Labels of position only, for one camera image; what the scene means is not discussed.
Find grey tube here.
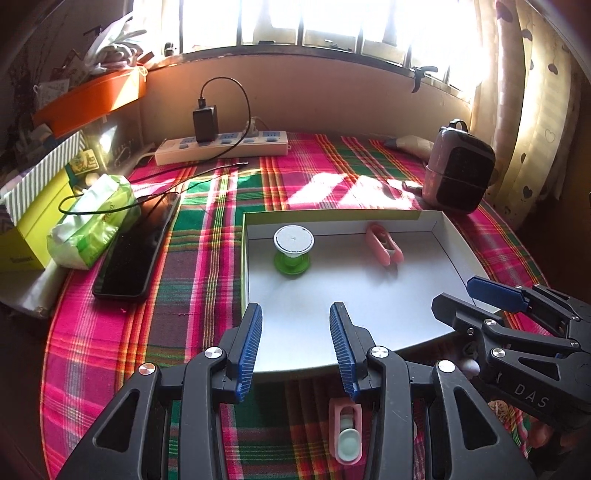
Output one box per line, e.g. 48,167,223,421
384,135,435,160

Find green tissue pack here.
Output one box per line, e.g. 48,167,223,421
46,174,141,271

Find shallow white cardboard box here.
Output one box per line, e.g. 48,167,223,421
240,209,506,374

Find plaid tablecloth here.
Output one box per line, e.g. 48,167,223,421
39,131,555,480

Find small green printed box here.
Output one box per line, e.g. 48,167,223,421
65,148,100,178

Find white plastic bag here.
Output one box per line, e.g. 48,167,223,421
83,18,148,77

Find pink clip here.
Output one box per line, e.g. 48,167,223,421
365,222,404,266

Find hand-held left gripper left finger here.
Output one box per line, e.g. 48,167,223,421
58,302,264,480

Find flat white box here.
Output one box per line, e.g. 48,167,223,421
0,268,70,319

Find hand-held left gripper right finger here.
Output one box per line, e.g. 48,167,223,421
329,301,539,480

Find green spool with white top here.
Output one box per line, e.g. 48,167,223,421
272,224,317,276

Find heart patterned curtain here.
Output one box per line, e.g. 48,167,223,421
471,0,583,232

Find window with metal bars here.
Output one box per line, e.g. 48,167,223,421
134,0,476,88

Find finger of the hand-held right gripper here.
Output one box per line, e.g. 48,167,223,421
431,293,568,365
466,276,591,333

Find black charger adapter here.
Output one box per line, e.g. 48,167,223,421
192,105,219,143

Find pink case with clear lens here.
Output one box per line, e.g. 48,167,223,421
328,398,363,465

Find orange plastic container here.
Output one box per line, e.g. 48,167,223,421
32,67,148,139

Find white power strip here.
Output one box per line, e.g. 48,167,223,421
154,130,291,166

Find person's right hand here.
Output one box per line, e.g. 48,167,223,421
530,421,563,452

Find white mushroom-shaped object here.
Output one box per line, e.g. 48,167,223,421
459,344,481,377

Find black smartphone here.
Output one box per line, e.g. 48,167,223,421
91,191,183,303

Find pink and black heater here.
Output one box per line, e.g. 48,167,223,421
422,119,497,214

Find black charging cable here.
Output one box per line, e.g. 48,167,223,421
59,76,254,217

